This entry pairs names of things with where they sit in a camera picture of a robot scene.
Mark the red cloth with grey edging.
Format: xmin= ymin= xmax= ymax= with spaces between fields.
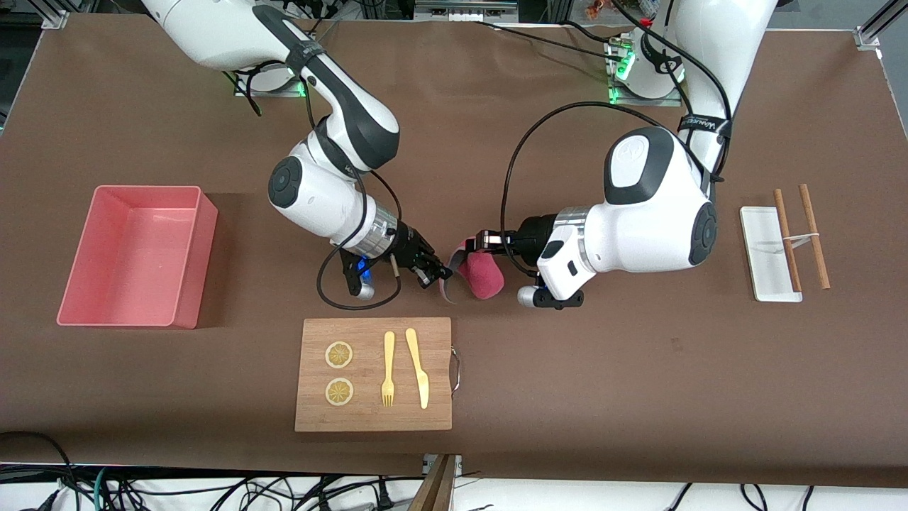
xmin=438 ymin=238 xmax=506 ymax=304

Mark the yellow plastic fork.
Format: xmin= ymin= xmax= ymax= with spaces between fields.
xmin=381 ymin=331 xmax=396 ymax=408

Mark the yellow plastic knife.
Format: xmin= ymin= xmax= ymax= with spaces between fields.
xmin=405 ymin=327 xmax=431 ymax=410

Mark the wooden cutting board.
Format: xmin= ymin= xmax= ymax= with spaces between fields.
xmin=294 ymin=317 xmax=453 ymax=432

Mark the brown wooden plank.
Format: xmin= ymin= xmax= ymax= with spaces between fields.
xmin=408 ymin=454 xmax=458 ymax=511

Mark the grey metal box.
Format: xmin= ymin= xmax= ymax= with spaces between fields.
xmin=415 ymin=0 xmax=519 ymax=21

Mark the white rectangular tray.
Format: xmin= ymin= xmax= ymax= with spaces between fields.
xmin=739 ymin=206 xmax=804 ymax=304

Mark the wooden rod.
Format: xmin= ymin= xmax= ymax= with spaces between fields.
xmin=773 ymin=188 xmax=803 ymax=293
xmin=798 ymin=184 xmax=831 ymax=290

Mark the pink plastic bin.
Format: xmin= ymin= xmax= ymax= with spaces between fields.
xmin=57 ymin=185 xmax=219 ymax=330

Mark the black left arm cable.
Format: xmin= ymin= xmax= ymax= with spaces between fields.
xmin=500 ymin=0 xmax=733 ymax=278

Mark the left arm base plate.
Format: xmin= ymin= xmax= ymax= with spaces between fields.
xmin=609 ymin=35 xmax=683 ymax=107

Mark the black cable on table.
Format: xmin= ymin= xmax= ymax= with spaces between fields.
xmin=472 ymin=20 xmax=629 ymax=61

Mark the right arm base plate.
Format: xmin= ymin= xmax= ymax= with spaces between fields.
xmin=234 ymin=70 xmax=307 ymax=98

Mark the black cable tangle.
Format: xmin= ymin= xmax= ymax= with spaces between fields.
xmin=106 ymin=474 xmax=398 ymax=511

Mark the thick black cable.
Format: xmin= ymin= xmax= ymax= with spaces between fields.
xmin=0 ymin=430 xmax=82 ymax=511

